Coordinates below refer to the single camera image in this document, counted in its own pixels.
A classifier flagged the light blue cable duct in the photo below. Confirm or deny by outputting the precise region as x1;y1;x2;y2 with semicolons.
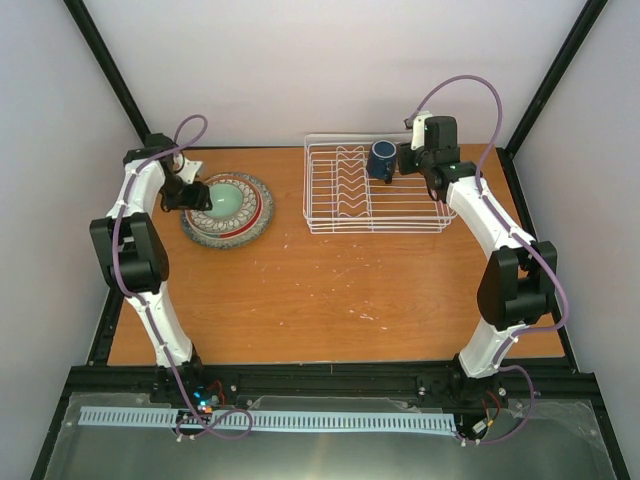
77;406;456;436

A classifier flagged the red and teal plate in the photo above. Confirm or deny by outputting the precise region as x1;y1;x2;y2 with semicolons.
217;180;264;239

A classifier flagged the purple cable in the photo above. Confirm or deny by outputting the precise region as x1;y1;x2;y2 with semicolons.
414;74;571;447
112;114;255;443

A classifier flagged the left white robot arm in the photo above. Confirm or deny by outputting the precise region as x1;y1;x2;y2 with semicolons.
89;133;212;403

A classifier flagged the black frame post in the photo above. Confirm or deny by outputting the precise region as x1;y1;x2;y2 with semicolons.
63;0;151;143
503;0;610;157

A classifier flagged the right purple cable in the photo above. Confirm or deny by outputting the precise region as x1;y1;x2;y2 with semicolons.
414;74;571;447

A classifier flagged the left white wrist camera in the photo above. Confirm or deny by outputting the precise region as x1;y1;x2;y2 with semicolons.
174;156;203;184

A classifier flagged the mint green bowl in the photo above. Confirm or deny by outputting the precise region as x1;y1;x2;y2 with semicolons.
205;183;244;219

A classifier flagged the white wire dish rack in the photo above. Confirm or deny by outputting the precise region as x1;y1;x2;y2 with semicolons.
302;133;456;234

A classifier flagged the floral patterned bowl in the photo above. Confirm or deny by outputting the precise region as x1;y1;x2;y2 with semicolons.
181;172;263;239

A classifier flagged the large grey rimmed plate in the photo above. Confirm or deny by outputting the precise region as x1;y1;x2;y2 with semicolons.
181;177;275;250

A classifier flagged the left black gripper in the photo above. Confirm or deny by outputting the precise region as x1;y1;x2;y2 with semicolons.
157;175;209;211

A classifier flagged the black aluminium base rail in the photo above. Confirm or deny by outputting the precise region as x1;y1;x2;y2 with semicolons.
64;363;598;407

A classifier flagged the dark blue mug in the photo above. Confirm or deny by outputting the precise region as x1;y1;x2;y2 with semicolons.
366;140;397;184

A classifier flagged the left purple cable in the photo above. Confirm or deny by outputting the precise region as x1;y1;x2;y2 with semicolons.
112;114;255;443

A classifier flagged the black left frame post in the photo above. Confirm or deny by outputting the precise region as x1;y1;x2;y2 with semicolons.
63;0;151;143

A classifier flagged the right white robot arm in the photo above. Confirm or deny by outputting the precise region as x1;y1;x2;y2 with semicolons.
398;111;557;379

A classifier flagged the black right frame post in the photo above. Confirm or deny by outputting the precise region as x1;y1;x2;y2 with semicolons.
503;0;610;157

